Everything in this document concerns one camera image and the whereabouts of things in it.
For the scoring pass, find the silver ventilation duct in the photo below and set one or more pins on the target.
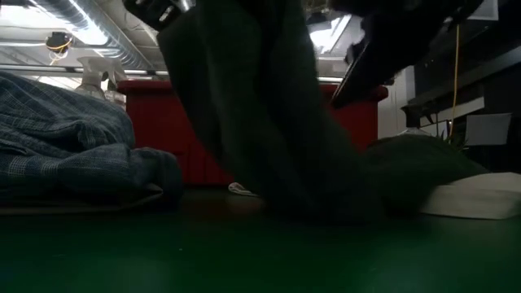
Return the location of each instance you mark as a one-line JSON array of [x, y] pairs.
[[122, 49]]

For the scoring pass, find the dark green garment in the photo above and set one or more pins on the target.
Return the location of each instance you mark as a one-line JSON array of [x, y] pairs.
[[264, 122]]

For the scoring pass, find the light wooden desk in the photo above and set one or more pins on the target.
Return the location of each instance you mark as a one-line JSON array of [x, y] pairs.
[[329, 67]]

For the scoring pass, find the beige khaki garment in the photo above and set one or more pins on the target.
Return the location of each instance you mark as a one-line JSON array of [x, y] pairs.
[[81, 205]]

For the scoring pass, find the red plastic laundry bin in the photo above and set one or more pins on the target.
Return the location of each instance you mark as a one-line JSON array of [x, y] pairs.
[[163, 122]]

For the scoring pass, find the grey panel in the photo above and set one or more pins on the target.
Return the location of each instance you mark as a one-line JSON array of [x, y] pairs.
[[488, 129]]

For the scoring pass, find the ceiling light panel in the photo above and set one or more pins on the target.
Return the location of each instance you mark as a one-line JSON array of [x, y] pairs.
[[329, 36]]

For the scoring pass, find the cream canvas tote bag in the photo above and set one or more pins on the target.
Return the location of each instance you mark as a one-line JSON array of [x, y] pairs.
[[476, 195]]

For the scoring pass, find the clear spray bottle white head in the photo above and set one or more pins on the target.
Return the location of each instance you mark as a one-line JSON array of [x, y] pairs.
[[90, 81]]

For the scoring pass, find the green table mat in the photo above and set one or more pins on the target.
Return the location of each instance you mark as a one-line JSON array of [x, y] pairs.
[[244, 252]]

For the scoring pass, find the black yellow ceiling reel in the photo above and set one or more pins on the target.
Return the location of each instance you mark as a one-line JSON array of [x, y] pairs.
[[59, 40]]

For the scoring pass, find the blue striped garment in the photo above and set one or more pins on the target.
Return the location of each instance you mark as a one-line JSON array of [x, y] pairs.
[[61, 142]]

